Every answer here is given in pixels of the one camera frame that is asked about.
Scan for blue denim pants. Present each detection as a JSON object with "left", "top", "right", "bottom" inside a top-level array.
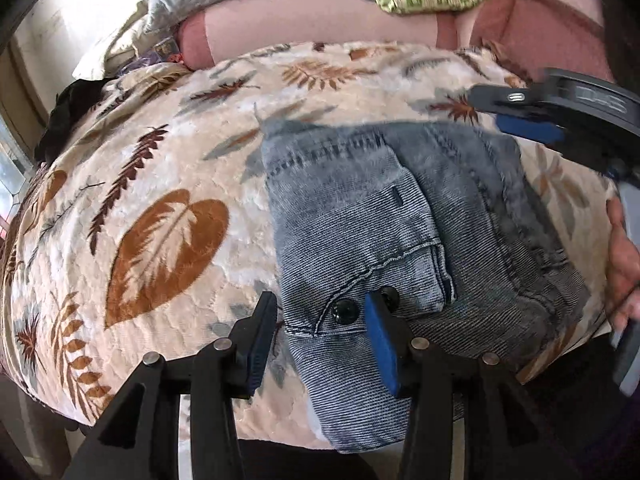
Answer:
[{"left": 262, "top": 119, "right": 590, "bottom": 453}]

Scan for person's right hand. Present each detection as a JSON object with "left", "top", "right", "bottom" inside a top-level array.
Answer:
[{"left": 605, "top": 196, "right": 640, "bottom": 332}]

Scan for pink and maroon sofa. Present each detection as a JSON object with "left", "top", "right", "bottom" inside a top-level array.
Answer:
[{"left": 178, "top": 0, "right": 613, "bottom": 80}]

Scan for leaf-patterned quilted blanket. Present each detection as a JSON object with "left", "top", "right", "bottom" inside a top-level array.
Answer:
[{"left": 0, "top": 39, "right": 622, "bottom": 451}]

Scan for stained glass window door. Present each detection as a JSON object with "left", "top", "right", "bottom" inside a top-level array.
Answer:
[{"left": 1, "top": 36, "right": 49, "bottom": 237}]

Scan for black garment on sofa edge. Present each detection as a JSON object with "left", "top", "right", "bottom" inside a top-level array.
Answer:
[{"left": 34, "top": 78, "right": 112, "bottom": 165}]

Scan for white patterned pillow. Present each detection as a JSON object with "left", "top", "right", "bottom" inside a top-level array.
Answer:
[{"left": 72, "top": 0, "right": 157, "bottom": 80}]

